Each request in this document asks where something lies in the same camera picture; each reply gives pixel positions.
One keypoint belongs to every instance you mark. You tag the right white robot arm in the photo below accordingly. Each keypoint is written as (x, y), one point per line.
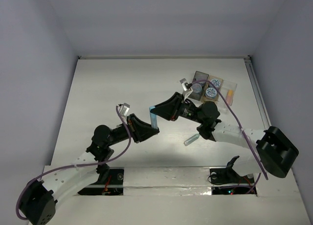
(271, 151)

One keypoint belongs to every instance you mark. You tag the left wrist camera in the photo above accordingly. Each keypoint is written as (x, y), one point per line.
(123, 109)

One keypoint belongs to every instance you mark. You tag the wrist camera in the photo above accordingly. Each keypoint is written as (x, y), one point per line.
(123, 109)
(187, 88)

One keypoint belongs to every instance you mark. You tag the wooden bin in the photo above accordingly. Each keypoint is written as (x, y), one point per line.
(203, 98)

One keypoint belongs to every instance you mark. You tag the clear plastic bin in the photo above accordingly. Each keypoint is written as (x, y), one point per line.
(227, 90)

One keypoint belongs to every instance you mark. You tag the teal pencil-shaped case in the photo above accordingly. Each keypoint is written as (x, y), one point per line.
(191, 139)

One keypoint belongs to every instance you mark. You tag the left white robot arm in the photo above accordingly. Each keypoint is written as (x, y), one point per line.
(41, 196)

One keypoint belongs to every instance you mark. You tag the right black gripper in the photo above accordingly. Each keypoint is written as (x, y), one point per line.
(169, 110)

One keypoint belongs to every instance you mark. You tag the blue pencil-shaped case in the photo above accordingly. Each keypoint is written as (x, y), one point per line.
(153, 118)

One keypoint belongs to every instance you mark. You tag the orange pencil-shaped case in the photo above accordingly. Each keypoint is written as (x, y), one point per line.
(229, 97)

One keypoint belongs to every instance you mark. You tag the small blue eraser cap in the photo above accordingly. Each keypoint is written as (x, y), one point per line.
(152, 115)

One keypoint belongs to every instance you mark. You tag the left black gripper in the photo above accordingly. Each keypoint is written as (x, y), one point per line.
(133, 127)

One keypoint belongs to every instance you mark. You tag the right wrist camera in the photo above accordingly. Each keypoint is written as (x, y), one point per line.
(187, 88)

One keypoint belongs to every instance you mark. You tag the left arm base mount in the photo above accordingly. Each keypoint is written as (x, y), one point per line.
(109, 183)

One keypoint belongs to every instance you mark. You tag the dark grey plastic bin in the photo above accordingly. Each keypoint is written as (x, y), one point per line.
(199, 76)

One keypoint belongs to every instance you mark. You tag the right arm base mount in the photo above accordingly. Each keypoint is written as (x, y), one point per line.
(225, 181)

